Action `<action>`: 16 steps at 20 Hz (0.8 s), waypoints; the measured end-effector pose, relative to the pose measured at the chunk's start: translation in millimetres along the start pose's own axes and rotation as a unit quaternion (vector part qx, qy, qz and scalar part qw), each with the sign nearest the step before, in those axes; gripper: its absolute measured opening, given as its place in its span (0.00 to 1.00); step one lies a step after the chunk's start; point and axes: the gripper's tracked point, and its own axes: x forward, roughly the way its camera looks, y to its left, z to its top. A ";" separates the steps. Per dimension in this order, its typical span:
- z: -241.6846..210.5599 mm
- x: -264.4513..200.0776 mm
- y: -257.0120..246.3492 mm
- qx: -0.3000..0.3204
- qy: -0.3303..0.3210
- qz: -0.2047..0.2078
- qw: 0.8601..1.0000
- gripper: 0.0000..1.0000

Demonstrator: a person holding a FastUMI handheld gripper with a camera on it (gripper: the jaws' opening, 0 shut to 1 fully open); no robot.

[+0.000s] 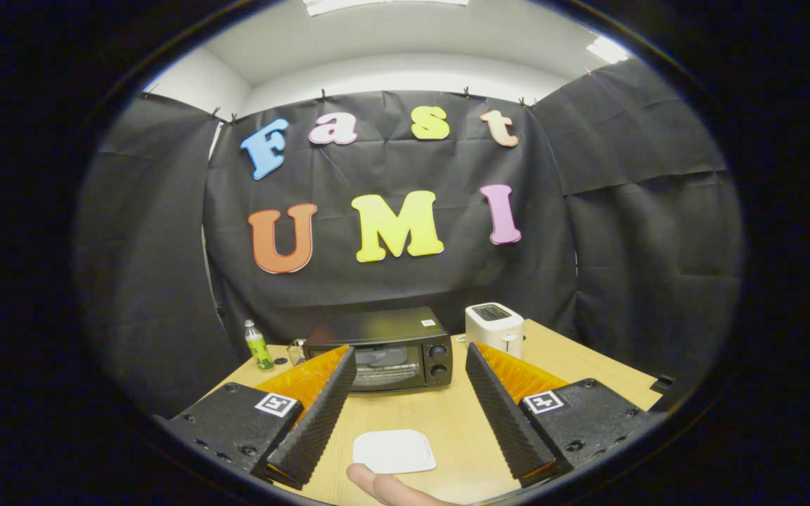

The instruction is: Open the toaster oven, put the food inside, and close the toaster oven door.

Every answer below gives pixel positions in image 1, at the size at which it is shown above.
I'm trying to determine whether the small ceiling light panel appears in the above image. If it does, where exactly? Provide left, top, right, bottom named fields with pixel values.
left=586, top=35, right=631, bottom=65

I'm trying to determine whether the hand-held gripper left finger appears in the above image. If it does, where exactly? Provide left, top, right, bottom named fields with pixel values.
left=154, top=344, right=356, bottom=491

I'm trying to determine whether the black toaster oven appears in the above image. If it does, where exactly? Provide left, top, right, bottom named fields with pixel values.
left=304, top=306, right=454, bottom=393

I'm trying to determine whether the long ceiling light panel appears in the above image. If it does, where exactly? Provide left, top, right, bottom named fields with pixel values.
left=303, top=0, right=470, bottom=18

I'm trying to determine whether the green label drink bottle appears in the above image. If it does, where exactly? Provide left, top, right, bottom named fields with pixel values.
left=244, top=320, right=276, bottom=372

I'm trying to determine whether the white square plate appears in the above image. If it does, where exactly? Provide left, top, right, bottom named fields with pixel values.
left=352, top=429, right=438, bottom=475

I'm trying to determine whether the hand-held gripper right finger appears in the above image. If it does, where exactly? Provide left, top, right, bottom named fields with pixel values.
left=465, top=342, right=666, bottom=487

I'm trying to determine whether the white pop-up toaster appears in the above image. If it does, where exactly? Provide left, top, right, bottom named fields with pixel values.
left=465, top=302, right=525, bottom=359

